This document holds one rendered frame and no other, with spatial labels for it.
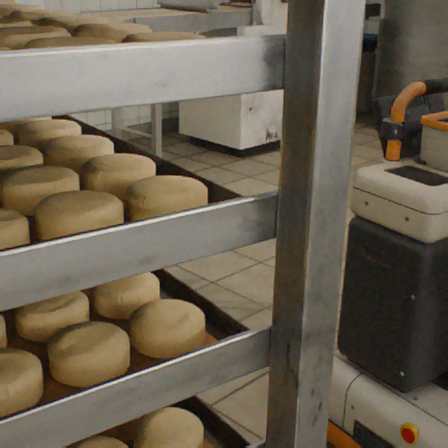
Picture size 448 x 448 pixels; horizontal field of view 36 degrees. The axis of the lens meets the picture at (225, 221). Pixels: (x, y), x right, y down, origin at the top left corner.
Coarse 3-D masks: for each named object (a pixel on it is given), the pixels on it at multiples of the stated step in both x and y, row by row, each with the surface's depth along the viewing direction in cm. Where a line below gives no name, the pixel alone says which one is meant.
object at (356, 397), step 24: (336, 360) 185; (336, 384) 181; (360, 384) 176; (384, 384) 175; (432, 384) 176; (336, 408) 182; (360, 408) 175; (384, 408) 169; (408, 408) 167; (432, 408) 167; (336, 432) 184; (360, 432) 176; (384, 432) 170; (408, 432) 162; (432, 432) 160
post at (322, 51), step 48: (288, 0) 37; (336, 0) 35; (288, 48) 38; (336, 48) 36; (288, 96) 39; (336, 96) 37; (288, 144) 39; (336, 144) 38; (288, 192) 40; (336, 192) 40; (288, 240) 41; (336, 240) 41; (288, 288) 42; (336, 288) 42; (288, 336) 43; (288, 384) 44; (288, 432) 45
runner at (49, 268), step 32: (128, 224) 36; (160, 224) 37; (192, 224) 38; (224, 224) 39; (256, 224) 41; (0, 256) 32; (32, 256) 33; (64, 256) 34; (96, 256) 35; (128, 256) 36; (160, 256) 38; (192, 256) 39; (0, 288) 33; (32, 288) 34; (64, 288) 35
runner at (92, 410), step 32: (192, 352) 41; (224, 352) 43; (256, 352) 44; (96, 384) 38; (128, 384) 39; (160, 384) 40; (192, 384) 42; (32, 416) 36; (64, 416) 37; (96, 416) 38; (128, 416) 40
